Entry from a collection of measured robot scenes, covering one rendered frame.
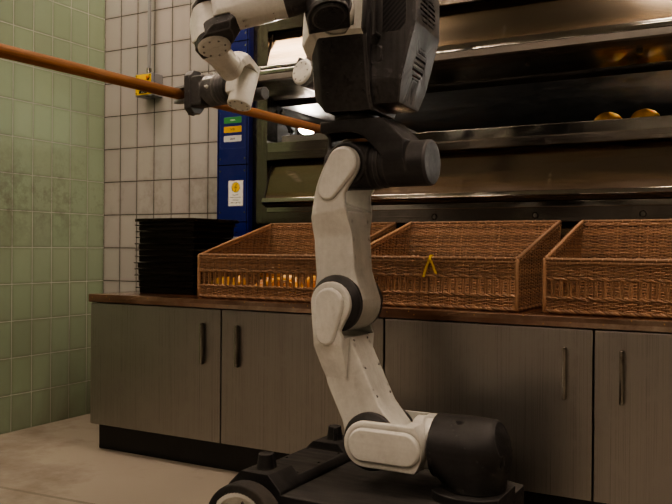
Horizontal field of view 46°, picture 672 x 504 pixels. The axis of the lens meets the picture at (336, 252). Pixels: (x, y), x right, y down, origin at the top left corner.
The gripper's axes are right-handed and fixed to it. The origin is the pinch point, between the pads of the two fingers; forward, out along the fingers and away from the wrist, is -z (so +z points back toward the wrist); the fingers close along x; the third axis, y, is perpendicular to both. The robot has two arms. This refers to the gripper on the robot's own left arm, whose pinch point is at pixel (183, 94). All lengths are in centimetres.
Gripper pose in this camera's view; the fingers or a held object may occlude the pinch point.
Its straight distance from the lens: 232.7
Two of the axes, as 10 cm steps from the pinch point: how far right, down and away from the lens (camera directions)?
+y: 5.8, 0.0, 8.1
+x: 0.0, 10.0, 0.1
